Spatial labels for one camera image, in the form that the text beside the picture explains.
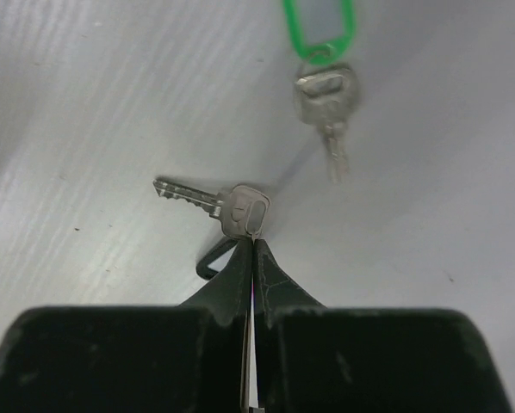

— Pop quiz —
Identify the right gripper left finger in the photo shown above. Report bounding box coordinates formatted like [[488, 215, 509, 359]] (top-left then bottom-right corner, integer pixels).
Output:
[[0, 240, 252, 412]]

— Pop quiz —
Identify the green tag key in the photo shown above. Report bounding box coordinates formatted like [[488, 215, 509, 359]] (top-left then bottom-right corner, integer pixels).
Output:
[[282, 1, 360, 182]]

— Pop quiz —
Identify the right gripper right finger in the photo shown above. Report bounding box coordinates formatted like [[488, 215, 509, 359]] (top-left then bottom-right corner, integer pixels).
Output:
[[252, 240, 512, 412]]

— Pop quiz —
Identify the black tag key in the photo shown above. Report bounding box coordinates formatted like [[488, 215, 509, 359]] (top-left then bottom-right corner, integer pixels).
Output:
[[153, 176, 270, 280]]

